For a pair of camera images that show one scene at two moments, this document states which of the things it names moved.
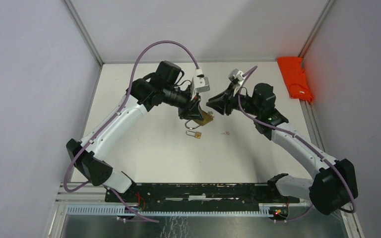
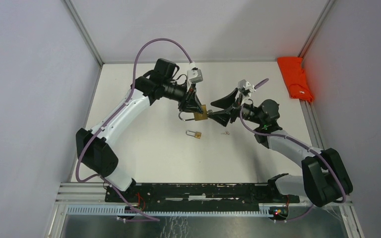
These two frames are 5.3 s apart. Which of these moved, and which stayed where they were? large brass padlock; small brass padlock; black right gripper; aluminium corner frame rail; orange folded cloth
Moved: black right gripper; large brass padlock
Stayed: orange folded cloth; small brass padlock; aluminium corner frame rail
